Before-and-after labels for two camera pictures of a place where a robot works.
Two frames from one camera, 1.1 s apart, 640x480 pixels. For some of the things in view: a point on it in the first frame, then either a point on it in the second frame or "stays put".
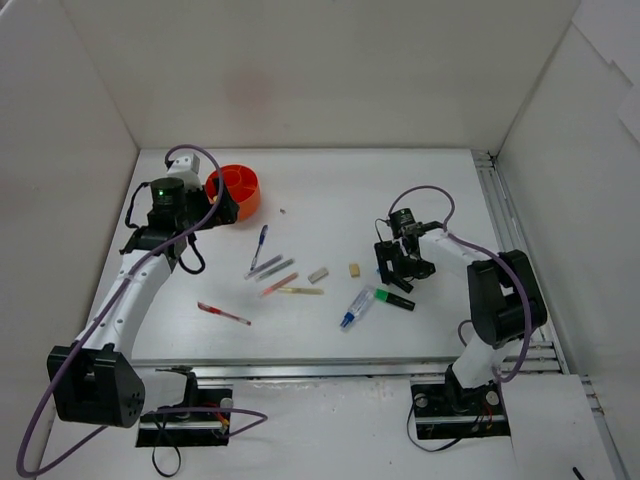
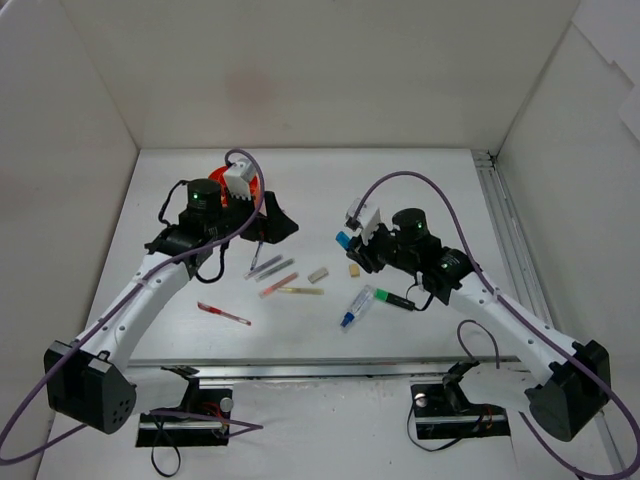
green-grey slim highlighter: x=274 y=270 stays put
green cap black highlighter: x=395 y=300 stays put
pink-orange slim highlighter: x=278 y=285 stays put
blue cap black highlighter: x=403 y=285 to x=343 y=240
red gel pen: x=223 y=313 stays put
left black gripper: x=220 y=205 to x=261 y=222
